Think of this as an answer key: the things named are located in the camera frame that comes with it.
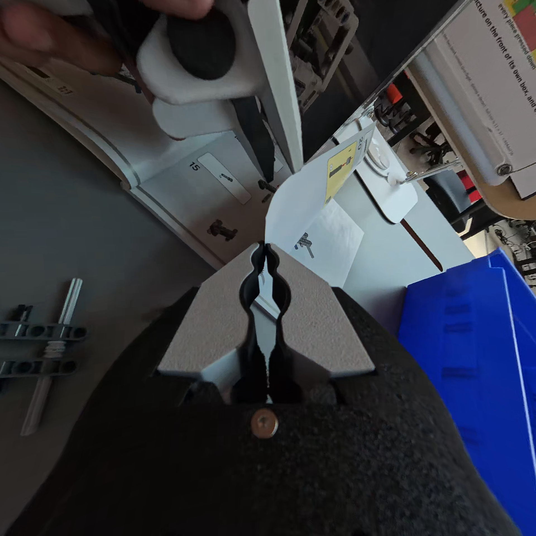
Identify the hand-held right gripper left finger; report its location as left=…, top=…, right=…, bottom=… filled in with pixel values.
left=158, top=243, right=269, bottom=405

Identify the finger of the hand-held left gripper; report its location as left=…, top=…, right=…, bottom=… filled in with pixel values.
left=247, top=0, right=305, bottom=175
left=231, top=97, right=276, bottom=183

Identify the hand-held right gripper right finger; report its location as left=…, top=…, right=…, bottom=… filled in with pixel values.
left=266, top=243, right=376, bottom=403

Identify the white lego instruction booklet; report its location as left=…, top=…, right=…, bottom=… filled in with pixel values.
left=0, top=54, right=379, bottom=319

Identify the black lego set box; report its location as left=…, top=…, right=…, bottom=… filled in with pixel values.
left=276, top=0, right=474, bottom=168

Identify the grey lego beam axle assembly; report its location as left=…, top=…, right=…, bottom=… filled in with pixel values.
left=0, top=278, right=89, bottom=437

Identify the person's left hand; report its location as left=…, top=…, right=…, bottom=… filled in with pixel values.
left=0, top=4, right=124, bottom=78

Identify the blue plastic bin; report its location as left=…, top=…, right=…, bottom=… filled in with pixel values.
left=397, top=247, right=536, bottom=536

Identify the black office chair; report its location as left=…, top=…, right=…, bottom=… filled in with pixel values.
left=425, top=167, right=484, bottom=237

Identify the white printed sign board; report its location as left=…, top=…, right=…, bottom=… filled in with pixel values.
left=408, top=0, right=536, bottom=220

